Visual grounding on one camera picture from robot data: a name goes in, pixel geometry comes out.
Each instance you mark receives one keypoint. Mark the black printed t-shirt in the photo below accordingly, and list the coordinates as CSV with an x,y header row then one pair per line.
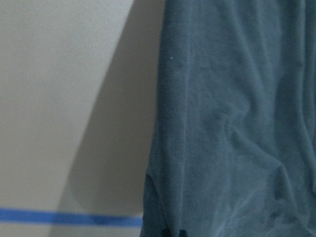
x,y
234,145

